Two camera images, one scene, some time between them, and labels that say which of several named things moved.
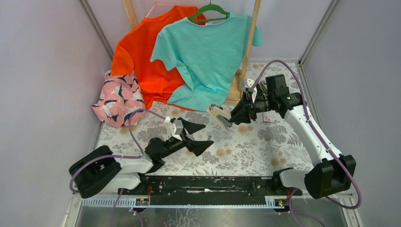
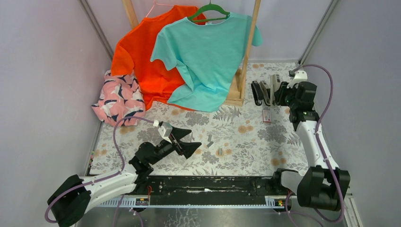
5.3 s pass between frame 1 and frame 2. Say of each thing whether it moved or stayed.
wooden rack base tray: stayed
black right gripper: moved
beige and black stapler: stayed
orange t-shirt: stayed
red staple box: stayed
